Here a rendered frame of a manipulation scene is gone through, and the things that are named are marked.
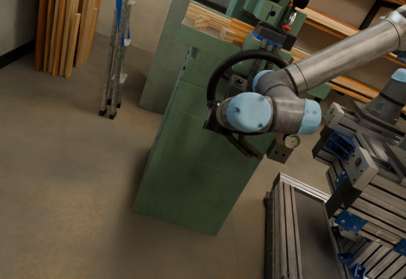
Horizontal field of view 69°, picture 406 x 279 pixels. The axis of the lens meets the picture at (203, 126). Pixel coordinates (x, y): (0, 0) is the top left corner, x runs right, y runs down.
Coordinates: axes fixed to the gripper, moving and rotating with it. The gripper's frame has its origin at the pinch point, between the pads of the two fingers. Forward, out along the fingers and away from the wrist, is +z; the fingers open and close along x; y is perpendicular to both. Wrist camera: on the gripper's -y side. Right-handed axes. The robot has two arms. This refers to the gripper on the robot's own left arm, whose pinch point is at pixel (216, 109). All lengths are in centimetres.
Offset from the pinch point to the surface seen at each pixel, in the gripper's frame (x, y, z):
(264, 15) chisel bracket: 8.2, -41.3, 16.8
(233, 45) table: 0.4, -24.8, 12.9
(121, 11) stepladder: -55, -44, 87
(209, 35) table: -8.7, -24.6, 13.0
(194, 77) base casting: -7.8, -10.8, 20.9
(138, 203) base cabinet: -10, 48, 54
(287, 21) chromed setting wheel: 21, -48, 28
